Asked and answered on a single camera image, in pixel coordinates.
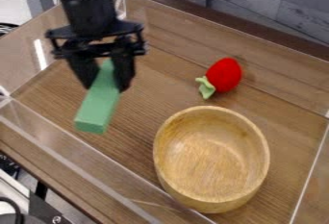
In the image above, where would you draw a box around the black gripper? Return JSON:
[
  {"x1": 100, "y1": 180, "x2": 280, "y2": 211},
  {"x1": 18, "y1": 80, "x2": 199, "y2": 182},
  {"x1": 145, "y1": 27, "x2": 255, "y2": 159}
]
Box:
[{"x1": 45, "y1": 0, "x2": 147, "y2": 92}]

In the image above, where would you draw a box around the green rectangular stick block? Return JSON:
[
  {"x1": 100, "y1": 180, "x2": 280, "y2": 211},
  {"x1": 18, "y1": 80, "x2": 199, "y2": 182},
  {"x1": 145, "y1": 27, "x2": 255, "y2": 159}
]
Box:
[{"x1": 74, "y1": 60, "x2": 118, "y2": 134}]

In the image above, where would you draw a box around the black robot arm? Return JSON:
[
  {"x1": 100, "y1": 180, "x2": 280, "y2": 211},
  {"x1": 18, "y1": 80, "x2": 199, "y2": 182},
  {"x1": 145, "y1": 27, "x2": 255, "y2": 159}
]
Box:
[{"x1": 45, "y1": 0, "x2": 147, "y2": 92}]

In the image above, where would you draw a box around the brown wooden bowl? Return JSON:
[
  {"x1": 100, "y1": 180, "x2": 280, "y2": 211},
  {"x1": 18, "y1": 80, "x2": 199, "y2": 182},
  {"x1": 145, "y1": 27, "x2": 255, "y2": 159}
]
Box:
[{"x1": 152, "y1": 106, "x2": 270, "y2": 213}]

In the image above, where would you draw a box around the red plush strawberry toy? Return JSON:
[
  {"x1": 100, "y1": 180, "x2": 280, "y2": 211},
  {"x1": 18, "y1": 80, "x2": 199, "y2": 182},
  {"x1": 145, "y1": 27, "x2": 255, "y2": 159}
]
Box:
[{"x1": 195, "y1": 58, "x2": 243, "y2": 100}]

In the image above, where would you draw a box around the clear acrylic corner bracket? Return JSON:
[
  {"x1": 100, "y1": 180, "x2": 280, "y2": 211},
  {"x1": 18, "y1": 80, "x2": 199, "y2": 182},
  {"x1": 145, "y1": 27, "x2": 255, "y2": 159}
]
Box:
[{"x1": 114, "y1": 0, "x2": 127, "y2": 20}]

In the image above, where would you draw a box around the black cable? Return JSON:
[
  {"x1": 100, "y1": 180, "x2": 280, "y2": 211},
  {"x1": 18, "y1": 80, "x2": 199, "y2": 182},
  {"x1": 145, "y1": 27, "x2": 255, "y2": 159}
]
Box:
[{"x1": 0, "y1": 196, "x2": 24, "y2": 224}]

